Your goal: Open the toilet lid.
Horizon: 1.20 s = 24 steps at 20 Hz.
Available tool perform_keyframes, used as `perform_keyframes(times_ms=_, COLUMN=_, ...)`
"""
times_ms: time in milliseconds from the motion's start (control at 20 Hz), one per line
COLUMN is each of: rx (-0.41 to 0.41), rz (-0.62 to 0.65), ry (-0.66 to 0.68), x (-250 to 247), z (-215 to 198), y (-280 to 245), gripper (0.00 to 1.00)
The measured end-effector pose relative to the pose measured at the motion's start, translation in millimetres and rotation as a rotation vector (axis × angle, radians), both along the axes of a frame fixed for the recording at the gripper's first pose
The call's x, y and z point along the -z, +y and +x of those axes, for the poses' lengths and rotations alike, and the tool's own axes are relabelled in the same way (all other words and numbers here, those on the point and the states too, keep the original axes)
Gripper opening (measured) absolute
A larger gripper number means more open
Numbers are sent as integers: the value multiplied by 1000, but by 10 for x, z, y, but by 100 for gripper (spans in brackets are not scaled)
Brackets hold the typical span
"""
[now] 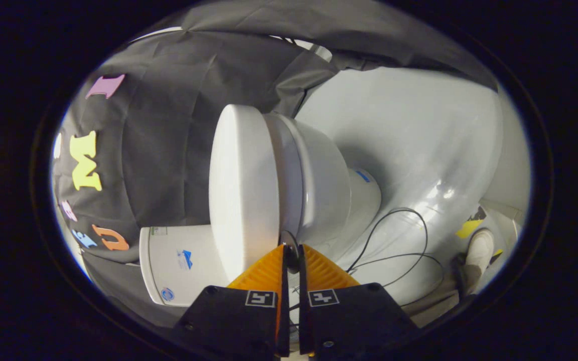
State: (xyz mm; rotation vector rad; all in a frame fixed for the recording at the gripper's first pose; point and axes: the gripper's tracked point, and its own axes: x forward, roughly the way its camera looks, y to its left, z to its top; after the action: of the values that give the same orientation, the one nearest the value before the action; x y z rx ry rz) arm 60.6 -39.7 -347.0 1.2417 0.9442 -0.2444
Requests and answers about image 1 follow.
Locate white toilet tank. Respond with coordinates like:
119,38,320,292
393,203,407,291
149,225,230,306

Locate black cable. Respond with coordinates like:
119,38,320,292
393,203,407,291
345,208,429,274
352,253,445,290

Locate person's leg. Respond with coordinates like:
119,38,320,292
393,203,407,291
402,253,470,329

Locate yellow black floor tape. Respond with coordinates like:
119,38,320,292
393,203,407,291
456,206,488,239

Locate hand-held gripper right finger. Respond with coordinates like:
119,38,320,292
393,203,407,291
298,244,422,359

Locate black backdrop cloth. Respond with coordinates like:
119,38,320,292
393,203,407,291
51,0,499,326

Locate white toilet lid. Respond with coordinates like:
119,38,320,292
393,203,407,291
209,104,282,281

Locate white toilet bowl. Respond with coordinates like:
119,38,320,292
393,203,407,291
294,118,382,262

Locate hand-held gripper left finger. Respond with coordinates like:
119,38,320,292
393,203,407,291
171,244,291,359

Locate person's white shoe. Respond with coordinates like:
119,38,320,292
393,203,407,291
465,229,495,294

